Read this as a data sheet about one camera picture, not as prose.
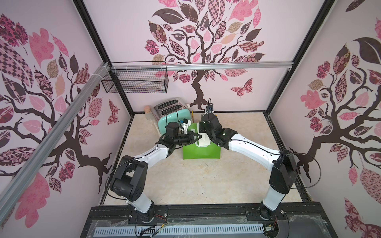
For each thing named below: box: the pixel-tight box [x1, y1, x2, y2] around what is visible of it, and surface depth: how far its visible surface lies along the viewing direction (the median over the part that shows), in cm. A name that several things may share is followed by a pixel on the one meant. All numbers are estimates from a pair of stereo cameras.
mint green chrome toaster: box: [153, 98, 192, 135], surface depth 100 cm
